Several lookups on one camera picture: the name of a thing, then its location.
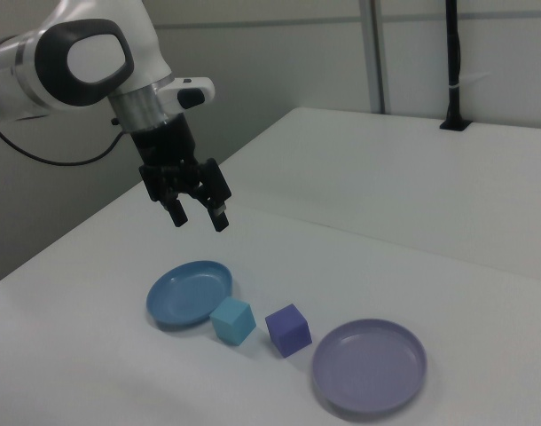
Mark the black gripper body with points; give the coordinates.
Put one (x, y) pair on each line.
(164, 142)

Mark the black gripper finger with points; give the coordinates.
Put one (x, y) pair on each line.
(175, 208)
(215, 191)

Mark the teal cube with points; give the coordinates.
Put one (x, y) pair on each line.
(230, 324)

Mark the purple cube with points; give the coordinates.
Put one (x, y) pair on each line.
(288, 330)

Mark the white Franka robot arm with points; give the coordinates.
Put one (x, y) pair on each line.
(142, 44)

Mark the blue plate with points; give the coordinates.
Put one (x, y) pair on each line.
(182, 293)

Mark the purple plate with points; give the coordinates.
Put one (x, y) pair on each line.
(368, 368)

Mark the black clamped pole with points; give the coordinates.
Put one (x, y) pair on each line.
(453, 66)

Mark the grey partition post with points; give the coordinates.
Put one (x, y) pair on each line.
(374, 53)

